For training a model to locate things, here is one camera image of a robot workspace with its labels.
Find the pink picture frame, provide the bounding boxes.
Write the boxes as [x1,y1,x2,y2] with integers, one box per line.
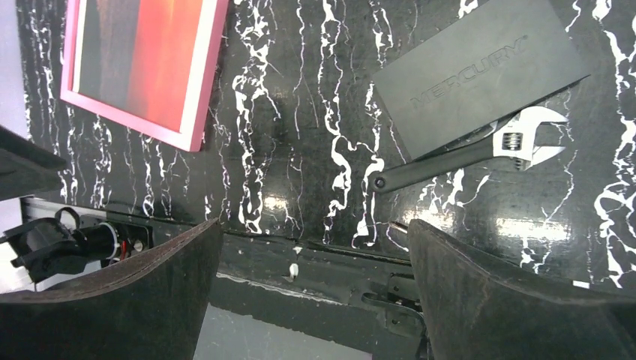
[60,1,229,152]

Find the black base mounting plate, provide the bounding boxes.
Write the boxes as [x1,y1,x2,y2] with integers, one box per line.
[208,229,431,359]

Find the black Mercury box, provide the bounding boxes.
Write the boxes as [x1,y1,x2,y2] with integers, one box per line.
[373,1,590,159]

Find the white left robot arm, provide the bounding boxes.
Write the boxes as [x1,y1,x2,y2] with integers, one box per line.
[1,127,154,284]

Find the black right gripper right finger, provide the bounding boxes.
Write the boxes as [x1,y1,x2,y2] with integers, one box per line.
[407,219,635,359]

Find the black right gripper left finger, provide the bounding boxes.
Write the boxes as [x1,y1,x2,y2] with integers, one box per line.
[1,219,223,359]

